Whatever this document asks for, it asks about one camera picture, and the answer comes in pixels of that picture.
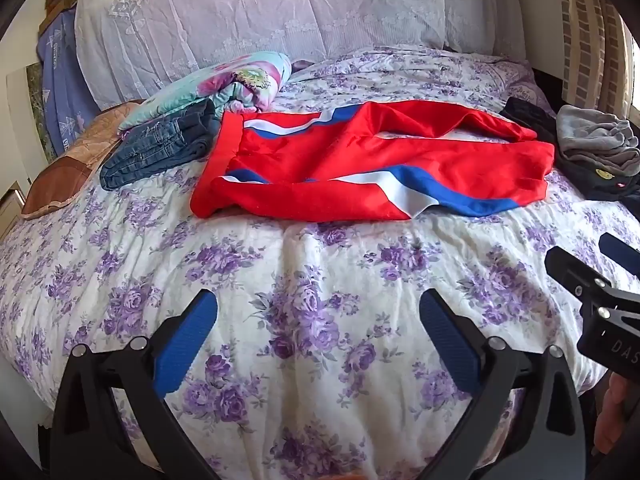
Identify white lace headboard cover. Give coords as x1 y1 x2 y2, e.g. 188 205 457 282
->
75 0 526 111

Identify beige checked curtain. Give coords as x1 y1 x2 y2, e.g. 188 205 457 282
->
555 0 637 117

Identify black plush garment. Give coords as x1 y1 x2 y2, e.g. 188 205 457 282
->
500 96 560 137

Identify blue printed cloth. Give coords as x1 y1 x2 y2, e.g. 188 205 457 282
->
36 7 103 161

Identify lilac embroidered pillow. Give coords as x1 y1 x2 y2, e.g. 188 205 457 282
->
492 59 551 111

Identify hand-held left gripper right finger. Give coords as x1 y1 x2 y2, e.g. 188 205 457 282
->
419 289 587 480

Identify purple floral bedspread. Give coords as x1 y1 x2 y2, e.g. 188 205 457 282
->
0 45 640 480

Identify green wall picture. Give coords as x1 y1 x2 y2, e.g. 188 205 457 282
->
5 62 57 171

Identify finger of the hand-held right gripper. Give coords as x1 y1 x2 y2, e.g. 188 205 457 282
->
599 232 640 278
545 246 617 318

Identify grey folded garment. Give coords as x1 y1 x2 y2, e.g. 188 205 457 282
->
556 104 640 177

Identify brown pillow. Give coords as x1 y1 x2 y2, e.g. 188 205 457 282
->
21 101 146 220

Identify folded teal floral blanket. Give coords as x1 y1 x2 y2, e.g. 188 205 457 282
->
118 51 293 133

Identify red pants with striped sides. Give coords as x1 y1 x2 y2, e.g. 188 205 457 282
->
190 100 556 222

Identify black garment with yellow badge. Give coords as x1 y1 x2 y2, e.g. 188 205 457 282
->
552 152 640 204

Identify person's right hand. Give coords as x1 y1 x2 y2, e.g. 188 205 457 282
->
594 374 640 457

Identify folded blue jeans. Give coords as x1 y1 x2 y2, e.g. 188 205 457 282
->
99 99 223 192

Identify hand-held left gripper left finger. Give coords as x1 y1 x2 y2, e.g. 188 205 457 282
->
50 289 219 480

